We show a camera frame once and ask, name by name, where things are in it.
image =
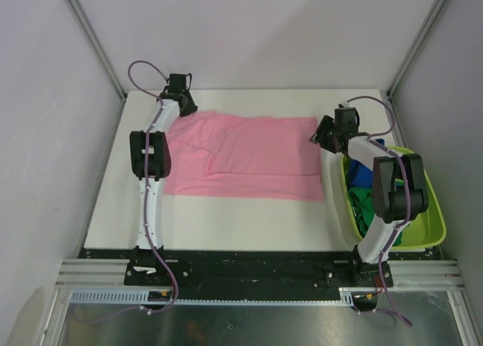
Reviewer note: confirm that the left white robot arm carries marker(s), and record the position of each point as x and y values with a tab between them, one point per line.
151	159

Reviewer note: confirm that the green t shirt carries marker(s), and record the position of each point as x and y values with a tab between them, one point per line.
360	200

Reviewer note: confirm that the lime green plastic basin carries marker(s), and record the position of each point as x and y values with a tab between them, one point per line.
426	227

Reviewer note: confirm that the right aluminium frame post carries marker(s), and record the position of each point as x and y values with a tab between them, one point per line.
433	16

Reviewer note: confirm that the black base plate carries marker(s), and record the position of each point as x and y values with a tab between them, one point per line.
253	273

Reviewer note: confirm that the blue t shirt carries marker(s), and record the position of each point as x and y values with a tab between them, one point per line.
360	172

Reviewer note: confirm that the aluminium frame post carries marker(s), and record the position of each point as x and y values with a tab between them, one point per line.
433	16
87	30

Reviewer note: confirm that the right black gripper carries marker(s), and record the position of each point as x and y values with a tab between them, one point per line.
320	134

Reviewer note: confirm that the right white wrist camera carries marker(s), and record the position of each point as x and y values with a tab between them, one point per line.
343	105

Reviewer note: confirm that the pink t shirt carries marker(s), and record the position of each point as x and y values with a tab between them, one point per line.
221	155

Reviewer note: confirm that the grey slotted cable duct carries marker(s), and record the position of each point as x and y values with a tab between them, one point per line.
332	297

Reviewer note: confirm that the left aluminium frame post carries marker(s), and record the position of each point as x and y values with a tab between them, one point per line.
87	30

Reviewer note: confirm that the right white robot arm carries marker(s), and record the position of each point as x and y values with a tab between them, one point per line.
399	191

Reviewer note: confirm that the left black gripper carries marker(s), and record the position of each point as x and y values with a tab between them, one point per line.
191	107

